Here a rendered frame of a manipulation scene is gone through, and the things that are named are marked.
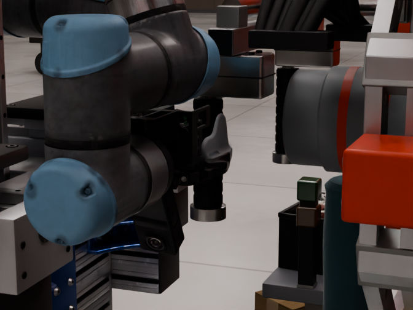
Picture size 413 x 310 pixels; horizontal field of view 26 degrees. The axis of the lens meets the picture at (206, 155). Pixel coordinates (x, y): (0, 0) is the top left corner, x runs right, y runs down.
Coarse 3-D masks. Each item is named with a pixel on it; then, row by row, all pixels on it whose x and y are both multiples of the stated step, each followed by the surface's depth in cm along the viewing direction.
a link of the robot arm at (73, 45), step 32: (64, 32) 74; (96, 32) 74; (128, 32) 77; (64, 64) 74; (96, 64) 74; (128, 64) 77; (160, 64) 81; (64, 96) 75; (96, 96) 75; (128, 96) 77; (160, 96) 82; (64, 128) 75; (96, 128) 75; (128, 128) 78
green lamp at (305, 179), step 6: (300, 180) 166; (306, 180) 165; (312, 180) 165; (318, 180) 166; (300, 186) 166; (306, 186) 165; (312, 186) 165; (318, 186) 165; (300, 192) 166; (306, 192) 165; (312, 192) 165; (318, 192) 166; (300, 198) 166; (306, 198) 166; (312, 198) 165; (318, 198) 166
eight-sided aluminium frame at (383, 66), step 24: (384, 0) 92; (384, 24) 90; (384, 48) 88; (408, 48) 87; (384, 72) 88; (408, 72) 87; (384, 96) 90; (408, 96) 88; (384, 120) 91; (408, 120) 88; (360, 240) 92; (384, 240) 92; (408, 240) 90; (360, 264) 93; (384, 264) 92; (408, 264) 91; (384, 288) 99; (408, 288) 93
